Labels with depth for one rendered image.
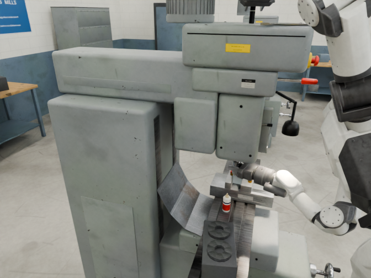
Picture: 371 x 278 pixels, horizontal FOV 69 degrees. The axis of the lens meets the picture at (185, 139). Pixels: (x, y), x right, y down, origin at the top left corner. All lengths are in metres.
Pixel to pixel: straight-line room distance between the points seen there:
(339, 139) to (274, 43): 0.40
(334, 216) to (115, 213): 1.00
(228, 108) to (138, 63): 0.43
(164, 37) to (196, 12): 7.07
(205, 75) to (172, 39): 7.02
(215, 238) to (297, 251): 0.69
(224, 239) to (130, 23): 7.96
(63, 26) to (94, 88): 4.88
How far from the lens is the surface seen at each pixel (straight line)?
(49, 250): 2.88
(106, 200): 1.48
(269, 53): 1.07
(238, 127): 1.18
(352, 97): 0.87
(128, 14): 8.69
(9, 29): 5.79
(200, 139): 1.21
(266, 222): 1.62
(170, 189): 1.49
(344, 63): 0.80
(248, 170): 1.31
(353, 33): 0.76
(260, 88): 1.10
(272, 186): 1.27
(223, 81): 1.11
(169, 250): 1.62
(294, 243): 1.73
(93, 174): 1.42
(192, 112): 1.17
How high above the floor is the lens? 1.93
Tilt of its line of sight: 25 degrees down
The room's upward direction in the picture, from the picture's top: straight up
